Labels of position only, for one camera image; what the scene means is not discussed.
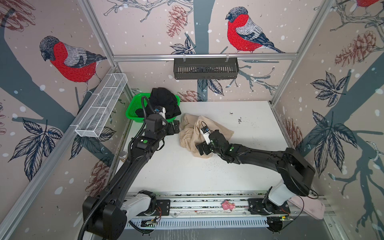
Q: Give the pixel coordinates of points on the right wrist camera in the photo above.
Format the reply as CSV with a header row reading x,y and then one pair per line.
x,y
206,133

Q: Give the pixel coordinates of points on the horizontal aluminium rail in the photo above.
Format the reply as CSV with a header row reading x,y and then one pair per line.
x,y
154,58

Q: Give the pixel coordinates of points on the small glass jar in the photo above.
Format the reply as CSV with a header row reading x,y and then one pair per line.
x,y
123,155

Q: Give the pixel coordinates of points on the white wire mesh shelf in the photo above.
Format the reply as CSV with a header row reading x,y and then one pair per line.
x,y
97,115

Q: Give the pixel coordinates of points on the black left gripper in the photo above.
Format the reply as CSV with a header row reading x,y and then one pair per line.
x,y
176,125

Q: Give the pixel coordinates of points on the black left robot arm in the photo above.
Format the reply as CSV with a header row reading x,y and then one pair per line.
x,y
107,214

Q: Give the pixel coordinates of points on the black hanging slotted basket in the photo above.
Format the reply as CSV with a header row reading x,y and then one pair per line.
x,y
206,69

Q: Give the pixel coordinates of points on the beige drawstring shorts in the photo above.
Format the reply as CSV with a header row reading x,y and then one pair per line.
x,y
190,134

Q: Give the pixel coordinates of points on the pink toy figure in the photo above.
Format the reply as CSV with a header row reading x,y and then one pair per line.
x,y
228,206

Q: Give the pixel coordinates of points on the pink cloth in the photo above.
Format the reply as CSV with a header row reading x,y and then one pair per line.
x,y
314,208

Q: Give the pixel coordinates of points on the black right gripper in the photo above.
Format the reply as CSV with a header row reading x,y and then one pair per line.
x,y
200,147

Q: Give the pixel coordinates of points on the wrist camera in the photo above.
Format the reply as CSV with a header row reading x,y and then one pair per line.
x,y
161,111
206,133

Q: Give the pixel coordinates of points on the green plastic perforated basket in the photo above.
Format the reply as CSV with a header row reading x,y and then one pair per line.
x,y
134,105

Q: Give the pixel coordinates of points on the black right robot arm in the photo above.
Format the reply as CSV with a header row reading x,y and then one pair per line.
x,y
296,172

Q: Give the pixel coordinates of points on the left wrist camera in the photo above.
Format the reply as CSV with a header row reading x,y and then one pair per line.
x,y
161,111

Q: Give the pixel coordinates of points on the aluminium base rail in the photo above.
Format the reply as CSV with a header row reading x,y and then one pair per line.
x,y
204,211

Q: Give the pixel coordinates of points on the black shorts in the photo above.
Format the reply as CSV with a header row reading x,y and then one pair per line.
x,y
154,102

